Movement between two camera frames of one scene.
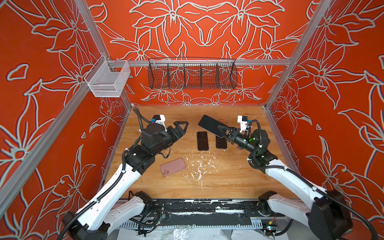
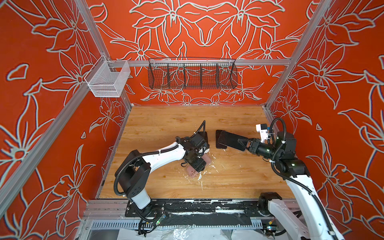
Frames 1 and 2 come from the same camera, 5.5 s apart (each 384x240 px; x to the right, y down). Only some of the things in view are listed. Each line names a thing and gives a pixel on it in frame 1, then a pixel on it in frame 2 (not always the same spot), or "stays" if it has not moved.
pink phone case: (172, 167) → (192, 172)
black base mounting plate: (231, 207) stays
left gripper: (175, 135) → (199, 165)
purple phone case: (211, 125) → (219, 145)
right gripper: (234, 131) → (255, 146)
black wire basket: (192, 74) stays
